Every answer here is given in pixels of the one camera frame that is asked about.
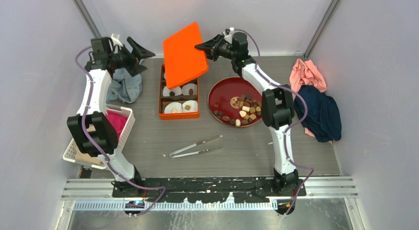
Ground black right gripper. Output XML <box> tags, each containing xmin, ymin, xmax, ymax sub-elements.
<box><xmin>194</xmin><ymin>34</ymin><xmax>236</xmax><ymax>62</ymax></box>

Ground orange box lid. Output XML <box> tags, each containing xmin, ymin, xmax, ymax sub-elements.
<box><xmin>163</xmin><ymin>22</ymin><xmax>209</xmax><ymax>89</ymax></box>

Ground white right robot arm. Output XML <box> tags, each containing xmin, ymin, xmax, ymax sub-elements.
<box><xmin>194</xmin><ymin>29</ymin><xmax>302</xmax><ymax>196</ymax></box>

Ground white paper cup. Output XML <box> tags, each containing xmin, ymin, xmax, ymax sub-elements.
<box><xmin>182</xmin><ymin>100</ymin><xmax>199</xmax><ymax>113</ymax></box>
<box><xmin>164</xmin><ymin>102</ymin><xmax>182</xmax><ymax>114</ymax></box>
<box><xmin>181</xmin><ymin>83</ymin><xmax>198</xmax><ymax>95</ymax></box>
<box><xmin>162</xmin><ymin>86</ymin><xmax>182</xmax><ymax>97</ymax></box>

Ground navy blue cloth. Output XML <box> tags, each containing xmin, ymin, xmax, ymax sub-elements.
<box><xmin>293</xmin><ymin>85</ymin><xmax>342</xmax><ymax>142</ymax></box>

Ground round red lacquer tray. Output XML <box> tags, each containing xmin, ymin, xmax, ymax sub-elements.
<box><xmin>208</xmin><ymin>77</ymin><xmax>262</xmax><ymax>128</ymax></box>

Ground aluminium frame rail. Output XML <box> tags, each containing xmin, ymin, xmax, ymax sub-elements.
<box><xmin>61</xmin><ymin>177</ymin><xmax>359</xmax><ymax>212</ymax></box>

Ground beige cloth in basket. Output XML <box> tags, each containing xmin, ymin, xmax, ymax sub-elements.
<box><xmin>73</xmin><ymin>138</ymin><xmax>106</xmax><ymax>169</ymax></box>

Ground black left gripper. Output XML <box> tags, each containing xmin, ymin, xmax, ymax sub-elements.
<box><xmin>109</xmin><ymin>37</ymin><xmax>155</xmax><ymax>77</ymax></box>

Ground orange chocolate box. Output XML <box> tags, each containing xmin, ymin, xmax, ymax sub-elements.
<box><xmin>158</xmin><ymin>65</ymin><xmax>200</xmax><ymax>120</ymax></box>

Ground salmon pink cloth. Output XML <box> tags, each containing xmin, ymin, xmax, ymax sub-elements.
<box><xmin>289</xmin><ymin>59</ymin><xmax>327</xmax><ymax>92</ymax></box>

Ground white plastic basket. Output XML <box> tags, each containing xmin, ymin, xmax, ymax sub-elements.
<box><xmin>62</xmin><ymin>104</ymin><xmax>135</xmax><ymax>170</ymax></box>

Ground pink cloth in basket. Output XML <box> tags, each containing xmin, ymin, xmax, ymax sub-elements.
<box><xmin>106</xmin><ymin>110</ymin><xmax>128</xmax><ymax>138</ymax></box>

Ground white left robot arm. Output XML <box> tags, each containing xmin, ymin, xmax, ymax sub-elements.
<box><xmin>67</xmin><ymin>34</ymin><xmax>155</xmax><ymax>197</ymax></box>

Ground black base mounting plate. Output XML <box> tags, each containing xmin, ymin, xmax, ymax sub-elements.
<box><xmin>112</xmin><ymin>176</ymin><xmax>307</xmax><ymax>204</ymax></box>

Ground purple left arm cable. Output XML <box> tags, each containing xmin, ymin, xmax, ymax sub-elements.
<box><xmin>74</xmin><ymin>46</ymin><xmax>167</xmax><ymax>217</ymax></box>

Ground light blue cloth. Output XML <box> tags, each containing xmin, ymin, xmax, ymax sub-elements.
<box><xmin>106</xmin><ymin>68</ymin><xmax>142</xmax><ymax>103</ymax></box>

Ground silver metal tongs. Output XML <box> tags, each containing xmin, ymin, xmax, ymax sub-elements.
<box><xmin>169</xmin><ymin>135</ymin><xmax>223</xmax><ymax>159</ymax></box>

